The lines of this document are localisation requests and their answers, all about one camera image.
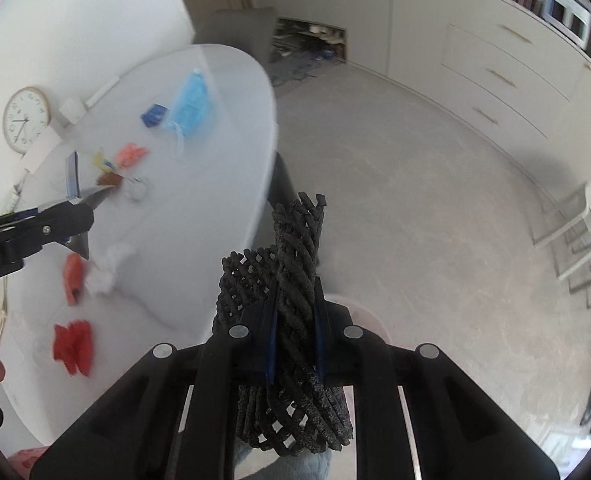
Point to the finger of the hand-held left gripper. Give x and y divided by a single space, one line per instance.
81 244
94 197

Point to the white crumpled tissue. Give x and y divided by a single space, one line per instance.
106 270

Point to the blue white paper strip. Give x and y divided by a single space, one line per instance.
71 175

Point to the open wall niche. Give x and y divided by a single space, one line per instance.
308 40

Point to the blue face mask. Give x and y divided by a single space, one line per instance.
190 107

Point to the orange wrapper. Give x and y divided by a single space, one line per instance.
73 277

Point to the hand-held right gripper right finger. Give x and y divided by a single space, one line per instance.
318 340

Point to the white box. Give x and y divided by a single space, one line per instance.
41 151

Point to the round wall clock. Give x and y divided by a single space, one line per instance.
26 120

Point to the blue crumpled wrapper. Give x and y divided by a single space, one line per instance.
154 116

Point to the red crumpled wrapper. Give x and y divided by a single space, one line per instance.
73 347

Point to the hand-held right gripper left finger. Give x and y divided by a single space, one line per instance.
271 340

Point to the pink crumpled paper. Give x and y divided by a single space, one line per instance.
130 155

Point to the white rectangular bar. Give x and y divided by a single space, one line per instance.
102 92

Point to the light blue quilted cloth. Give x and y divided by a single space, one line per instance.
255 467

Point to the brown wrapper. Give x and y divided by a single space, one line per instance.
109 180

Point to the clear plastic wrap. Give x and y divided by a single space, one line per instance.
138 190

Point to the white drawer cabinet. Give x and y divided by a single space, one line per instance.
505 65

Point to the yellow and blue paper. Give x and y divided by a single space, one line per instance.
103 162

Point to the black mesh net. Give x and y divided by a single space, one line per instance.
295 260

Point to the white picture frame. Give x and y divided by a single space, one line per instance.
568 12

